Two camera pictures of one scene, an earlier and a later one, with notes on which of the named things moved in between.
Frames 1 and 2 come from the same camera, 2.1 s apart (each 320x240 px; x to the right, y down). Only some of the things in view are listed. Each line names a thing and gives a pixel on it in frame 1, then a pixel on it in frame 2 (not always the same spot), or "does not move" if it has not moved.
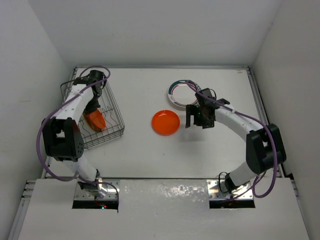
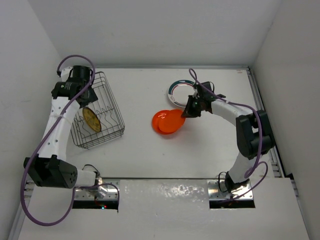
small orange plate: [165, 122] does not move
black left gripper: [91, 108] -> [92, 98]
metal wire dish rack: [114, 128] does not move
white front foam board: [160, 209] does not move
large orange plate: [94, 120] -> [171, 121]
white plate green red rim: [181, 94] does not move
